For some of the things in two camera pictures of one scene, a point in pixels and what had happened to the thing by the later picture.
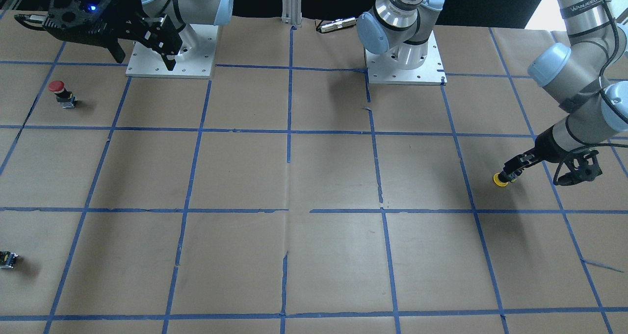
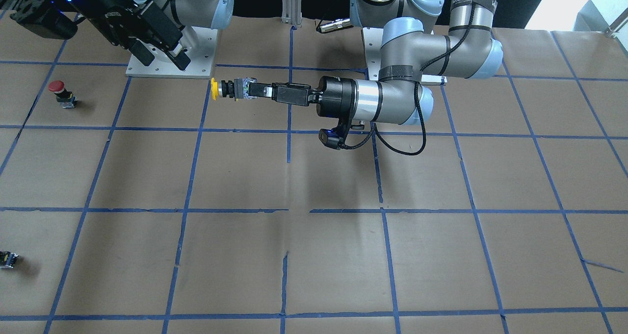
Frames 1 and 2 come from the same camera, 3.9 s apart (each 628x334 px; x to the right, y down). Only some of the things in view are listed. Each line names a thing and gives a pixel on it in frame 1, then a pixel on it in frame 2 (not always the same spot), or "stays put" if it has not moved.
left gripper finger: (512, 167) → (287, 93)
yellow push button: (498, 182) → (238, 89)
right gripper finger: (159, 33) stays put
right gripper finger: (116, 50) → (139, 50)
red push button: (65, 97) stays put
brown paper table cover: (287, 195) stays put
